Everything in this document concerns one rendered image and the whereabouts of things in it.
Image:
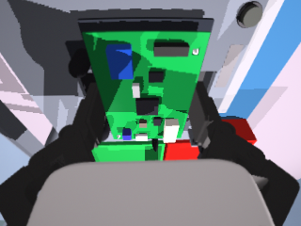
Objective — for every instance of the red open-top bin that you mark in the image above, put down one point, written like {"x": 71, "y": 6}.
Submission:
{"x": 181, "y": 149}

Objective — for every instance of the green circuit board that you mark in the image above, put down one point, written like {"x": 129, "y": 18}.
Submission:
{"x": 146, "y": 79}

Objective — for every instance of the green bin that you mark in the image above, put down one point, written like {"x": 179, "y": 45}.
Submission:
{"x": 120, "y": 151}

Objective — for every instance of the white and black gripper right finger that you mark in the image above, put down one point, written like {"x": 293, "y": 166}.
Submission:
{"x": 277, "y": 187}

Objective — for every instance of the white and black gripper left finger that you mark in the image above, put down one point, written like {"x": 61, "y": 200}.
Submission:
{"x": 18, "y": 194}

